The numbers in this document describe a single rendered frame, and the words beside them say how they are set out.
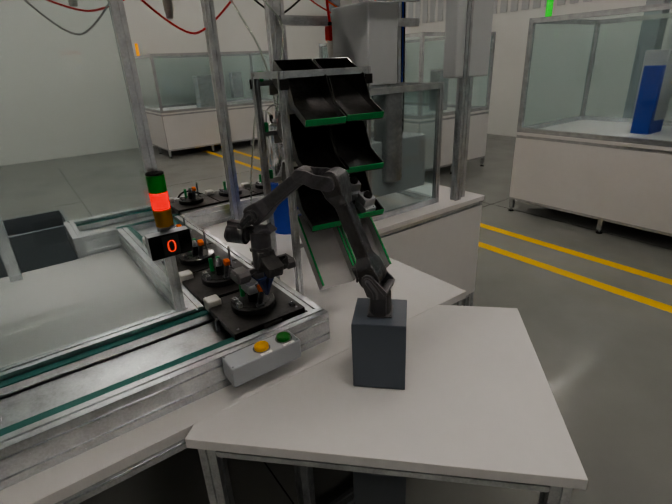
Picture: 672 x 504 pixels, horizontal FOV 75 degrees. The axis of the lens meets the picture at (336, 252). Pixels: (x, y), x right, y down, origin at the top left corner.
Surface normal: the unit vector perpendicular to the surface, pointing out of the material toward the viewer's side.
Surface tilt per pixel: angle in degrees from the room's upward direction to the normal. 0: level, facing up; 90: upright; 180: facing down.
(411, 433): 0
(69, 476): 0
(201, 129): 90
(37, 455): 90
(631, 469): 0
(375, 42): 90
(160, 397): 90
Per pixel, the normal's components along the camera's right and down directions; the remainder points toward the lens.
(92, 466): -0.04, -0.92
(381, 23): 0.60, 0.29
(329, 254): 0.29, -0.41
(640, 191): -0.81, 0.26
